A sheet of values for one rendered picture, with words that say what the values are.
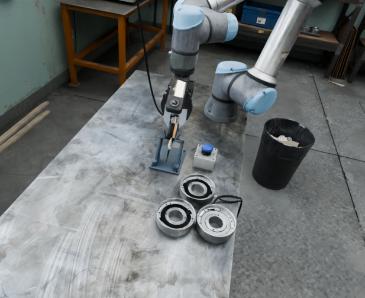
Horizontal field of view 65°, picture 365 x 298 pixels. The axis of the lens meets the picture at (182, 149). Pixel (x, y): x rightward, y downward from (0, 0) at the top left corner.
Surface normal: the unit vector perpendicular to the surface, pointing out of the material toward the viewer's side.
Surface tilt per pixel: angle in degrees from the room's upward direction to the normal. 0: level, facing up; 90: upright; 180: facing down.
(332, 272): 0
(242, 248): 0
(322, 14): 90
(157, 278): 0
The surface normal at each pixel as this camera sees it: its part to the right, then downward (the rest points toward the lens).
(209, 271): 0.11, -0.77
